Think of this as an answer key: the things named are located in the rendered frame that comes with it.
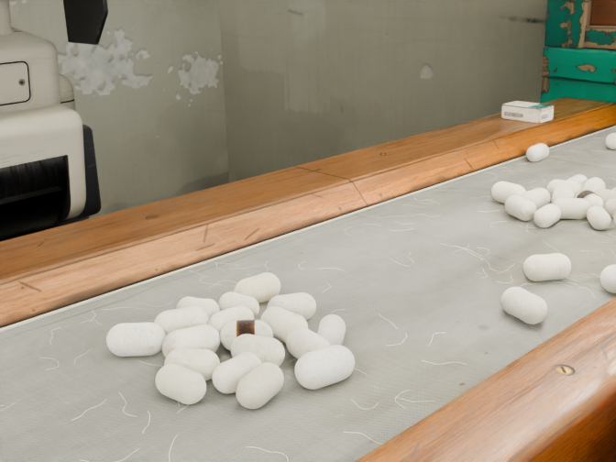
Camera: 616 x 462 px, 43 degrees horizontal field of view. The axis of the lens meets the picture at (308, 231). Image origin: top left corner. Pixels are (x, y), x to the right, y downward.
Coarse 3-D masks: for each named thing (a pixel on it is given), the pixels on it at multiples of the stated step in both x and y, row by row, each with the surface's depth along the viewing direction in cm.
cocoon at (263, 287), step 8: (264, 272) 57; (240, 280) 56; (248, 280) 56; (256, 280) 56; (264, 280) 56; (272, 280) 56; (240, 288) 55; (248, 288) 55; (256, 288) 56; (264, 288) 56; (272, 288) 56; (256, 296) 55; (264, 296) 56; (272, 296) 57
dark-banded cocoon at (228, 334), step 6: (228, 324) 49; (234, 324) 49; (258, 324) 49; (264, 324) 49; (222, 330) 49; (228, 330) 49; (234, 330) 49; (258, 330) 49; (264, 330) 49; (270, 330) 50; (222, 336) 49; (228, 336) 49; (234, 336) 49; (270, 336) 49; (222, 342) 49; (228, 342) 49; (228, 348) 49
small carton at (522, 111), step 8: (504, 104) 107; (512, 104) 106; (520, 104) 106; (528, 104) 106; (536, 104) 106; (544, 104) 105; (504, 112) 107; (512, 112) 106; (520, 112) 105; (528, 112) 104; (536, 112) 103; (544, 112) 104; (552, 112) 105; (520, 120) 105; (528, 120) 105; (536, 120) 104; (544, 120) 104
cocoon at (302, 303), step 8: (280, 296) 53; (288, 296) 53; (296, 296) 53; (304, 296) 53; (272, 304) 53; (280, 304) 53; (288, 304) 53; (296, 304) 53; (304, 304) 53; (312, 304) 53; (296, 312) 53; (304, 312) 53; (312, 312) 53
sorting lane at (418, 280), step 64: (448, 192) 83; (256, 256) 66; (320, 256) 66; (384, 256) 65; (448, 256) 65; (512, 256) 64; (576, 256) 64; (64, 320) 55; (128, 320) 55; (320, 320) 54; (384, 320) 54; (448, 320) 53; (512, 320) 53; (576, 320) 53; (0, 384) 47; (64, 384) 47; (128, 384) 46; (384, 384) 45; (448, 384) 45; (0, 448) 40; (64, 448) 40; (128, 448) 40; (192, 448) 40; (256, 448) 40; (320, 448) 40
